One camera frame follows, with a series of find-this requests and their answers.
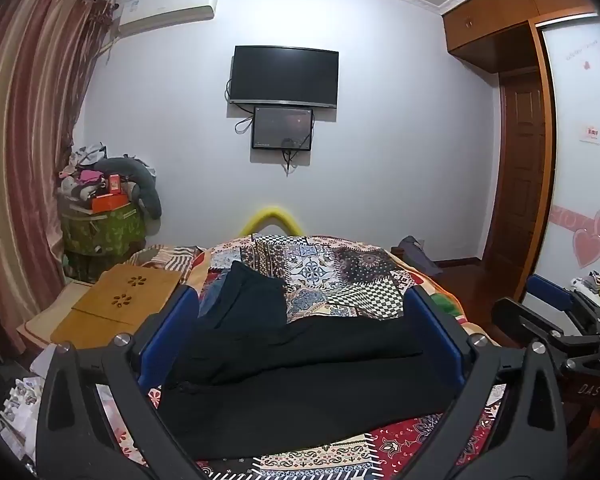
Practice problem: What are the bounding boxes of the orange box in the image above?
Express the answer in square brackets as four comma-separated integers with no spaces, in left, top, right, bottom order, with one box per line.
[91,192,131,213]

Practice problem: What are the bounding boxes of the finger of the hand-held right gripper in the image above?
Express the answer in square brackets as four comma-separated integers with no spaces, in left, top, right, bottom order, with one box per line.
[495,297,600,368]
[527,275,600,333]

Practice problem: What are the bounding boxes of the black wall television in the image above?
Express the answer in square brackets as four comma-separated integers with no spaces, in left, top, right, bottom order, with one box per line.
[229,45,340,109]

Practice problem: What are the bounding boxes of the grey plush pillow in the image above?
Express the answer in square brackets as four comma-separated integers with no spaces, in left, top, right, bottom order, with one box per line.
[94,157,163,220]

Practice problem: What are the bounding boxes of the black monitor cable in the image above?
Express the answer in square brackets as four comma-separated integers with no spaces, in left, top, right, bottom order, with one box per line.
[279,137,302,177]

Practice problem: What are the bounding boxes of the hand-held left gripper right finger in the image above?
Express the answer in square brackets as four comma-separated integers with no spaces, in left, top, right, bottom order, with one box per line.
[404,285,568,480]

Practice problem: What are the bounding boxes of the striped brown curtain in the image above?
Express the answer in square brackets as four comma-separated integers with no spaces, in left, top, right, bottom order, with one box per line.
[0,0,116,321]

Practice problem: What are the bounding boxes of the dark teal folded pants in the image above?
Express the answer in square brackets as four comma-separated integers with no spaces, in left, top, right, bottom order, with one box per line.
[211,261,288,331]

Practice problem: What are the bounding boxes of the beige mat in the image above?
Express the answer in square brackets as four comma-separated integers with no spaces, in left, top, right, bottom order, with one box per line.
[16,280,97,352]

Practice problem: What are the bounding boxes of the wooden overhead cabinet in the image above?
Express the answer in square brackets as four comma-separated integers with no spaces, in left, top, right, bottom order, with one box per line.
[441,0,600,75]

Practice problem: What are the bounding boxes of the yellow foam tube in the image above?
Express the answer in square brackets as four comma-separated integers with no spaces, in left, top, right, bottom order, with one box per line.
[238,205,303,237]

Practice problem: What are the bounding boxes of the wooden lap table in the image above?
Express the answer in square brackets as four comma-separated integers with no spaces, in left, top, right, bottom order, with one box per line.
[50,262,181,351]

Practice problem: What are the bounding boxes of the patchwork printed blanket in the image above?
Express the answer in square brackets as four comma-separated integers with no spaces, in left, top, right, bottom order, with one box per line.
[97,232,511,480]

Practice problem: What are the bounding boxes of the black pants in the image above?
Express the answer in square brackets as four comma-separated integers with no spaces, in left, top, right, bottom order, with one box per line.
[160,305,456,463]

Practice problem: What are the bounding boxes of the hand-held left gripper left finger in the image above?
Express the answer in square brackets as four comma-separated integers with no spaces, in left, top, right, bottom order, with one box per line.
[36,285,216,480]

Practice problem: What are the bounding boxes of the striped cloth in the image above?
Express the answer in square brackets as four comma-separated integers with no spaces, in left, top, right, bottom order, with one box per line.
[127,244,203,283]

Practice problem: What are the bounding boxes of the white air conditioner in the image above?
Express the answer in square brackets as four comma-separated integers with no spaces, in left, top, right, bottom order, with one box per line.
[116,0,220,38]

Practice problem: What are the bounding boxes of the dark bag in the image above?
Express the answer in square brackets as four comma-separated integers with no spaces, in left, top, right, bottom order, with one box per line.
[396,236,444,277]

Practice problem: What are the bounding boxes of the small black wall monitor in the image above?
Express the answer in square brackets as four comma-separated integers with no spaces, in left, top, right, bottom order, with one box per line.
[251,105,315,152]

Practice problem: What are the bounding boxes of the blue jeans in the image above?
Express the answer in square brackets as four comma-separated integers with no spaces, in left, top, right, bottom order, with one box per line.
[197,272,231,318]

